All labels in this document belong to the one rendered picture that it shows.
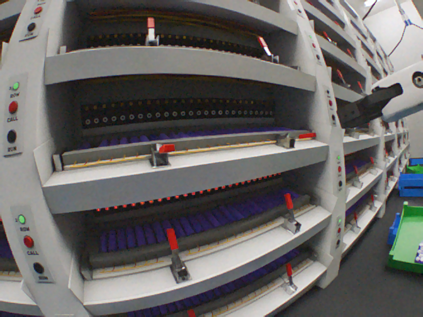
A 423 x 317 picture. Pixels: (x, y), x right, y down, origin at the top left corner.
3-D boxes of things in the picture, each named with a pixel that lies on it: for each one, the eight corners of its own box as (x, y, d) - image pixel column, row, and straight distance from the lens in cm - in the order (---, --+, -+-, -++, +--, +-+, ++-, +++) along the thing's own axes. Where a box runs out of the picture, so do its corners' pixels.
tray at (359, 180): (381, 177, 123) (387, 154, 120) (340, 214, 67) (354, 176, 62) (353, 166, 127) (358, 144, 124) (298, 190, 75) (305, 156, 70)
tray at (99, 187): (326, 160, 54) (332, 126, 53) (51, 214, 31) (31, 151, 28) (277, 141, 66) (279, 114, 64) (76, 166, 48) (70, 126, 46)
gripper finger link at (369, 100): (382, 95, 23) (359, 111, 27) (417, 90, 29) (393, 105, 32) (378, 85, 23) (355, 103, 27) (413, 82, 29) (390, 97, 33)
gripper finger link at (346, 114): (374, 114, 27) (335, 129, 29) (379, 115, 30) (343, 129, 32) (365, 90, 27) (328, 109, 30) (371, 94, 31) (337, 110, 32)
